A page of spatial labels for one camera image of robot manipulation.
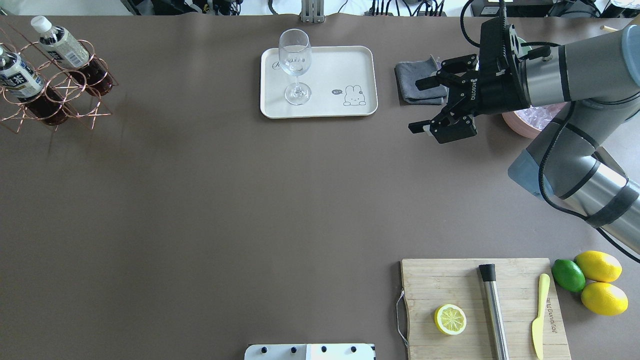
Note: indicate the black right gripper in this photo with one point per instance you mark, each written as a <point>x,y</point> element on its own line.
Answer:
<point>500,95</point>

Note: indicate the copper wire bottle basket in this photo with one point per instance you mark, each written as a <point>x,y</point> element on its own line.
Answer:
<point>78,103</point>

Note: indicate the tea bottle dark liquid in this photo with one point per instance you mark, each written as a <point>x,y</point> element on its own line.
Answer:
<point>44,102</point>

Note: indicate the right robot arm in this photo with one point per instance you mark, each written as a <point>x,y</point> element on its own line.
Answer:
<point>597,79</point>

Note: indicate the pink bowl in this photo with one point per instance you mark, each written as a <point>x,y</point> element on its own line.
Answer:
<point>518,126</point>

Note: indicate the mint green bowl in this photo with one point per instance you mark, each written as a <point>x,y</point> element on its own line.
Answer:
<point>522,48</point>

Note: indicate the clear ice cubes pile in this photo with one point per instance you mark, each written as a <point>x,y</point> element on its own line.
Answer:
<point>538,117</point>

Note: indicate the cream rabbit tray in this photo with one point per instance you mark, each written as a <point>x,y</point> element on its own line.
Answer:
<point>341,79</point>

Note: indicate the round wooden stand base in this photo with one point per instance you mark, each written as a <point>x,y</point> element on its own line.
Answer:
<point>608,29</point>

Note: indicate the clear wine glass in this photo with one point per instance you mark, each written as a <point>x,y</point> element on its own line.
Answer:
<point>295,59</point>

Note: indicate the wooden cutting board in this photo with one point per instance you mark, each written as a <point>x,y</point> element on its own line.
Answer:
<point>430,283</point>

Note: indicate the yellow plastic knife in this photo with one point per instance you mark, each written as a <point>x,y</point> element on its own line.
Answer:
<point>537,325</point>

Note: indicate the green lime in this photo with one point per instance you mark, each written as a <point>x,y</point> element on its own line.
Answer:
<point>568,275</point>

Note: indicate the yellow lemon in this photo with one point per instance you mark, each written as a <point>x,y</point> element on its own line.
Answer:
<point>604,299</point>
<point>599,266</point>

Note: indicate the steel muddler rod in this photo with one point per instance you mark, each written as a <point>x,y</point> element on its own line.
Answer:
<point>488,275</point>

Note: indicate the lemon half slice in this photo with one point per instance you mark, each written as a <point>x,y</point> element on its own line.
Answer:
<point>450,319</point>

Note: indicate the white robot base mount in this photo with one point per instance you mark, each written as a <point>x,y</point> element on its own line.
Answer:
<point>312,351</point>

